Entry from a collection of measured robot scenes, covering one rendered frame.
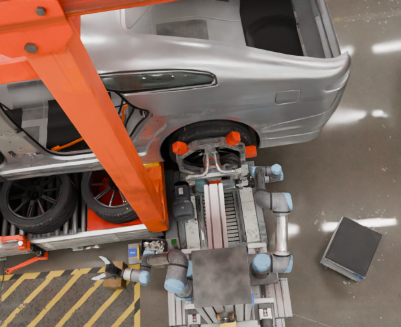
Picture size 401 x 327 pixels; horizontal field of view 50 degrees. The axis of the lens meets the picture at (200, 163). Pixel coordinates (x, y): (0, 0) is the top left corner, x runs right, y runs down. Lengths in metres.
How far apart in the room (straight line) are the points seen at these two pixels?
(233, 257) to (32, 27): 1.22
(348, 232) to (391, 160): 1.06
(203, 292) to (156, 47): 1.50
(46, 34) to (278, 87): 1.75
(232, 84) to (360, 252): 1.83
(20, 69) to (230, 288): 1.22
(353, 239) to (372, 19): 2.75
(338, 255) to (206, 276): 1.99
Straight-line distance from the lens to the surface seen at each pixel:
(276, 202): 2.89
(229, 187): 4.06
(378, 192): 4.42
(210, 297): 1.94
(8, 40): 1.53
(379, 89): 4.98
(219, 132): 3.20
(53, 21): 1.44
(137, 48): 2.73
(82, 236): 3.93
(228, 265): 1.96
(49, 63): 1.70
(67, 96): 1.86
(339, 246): 3.80
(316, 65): 2.90
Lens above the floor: 3.94
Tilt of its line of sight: 65 degrees down
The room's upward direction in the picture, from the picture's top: 12 degrees counter-clockwise
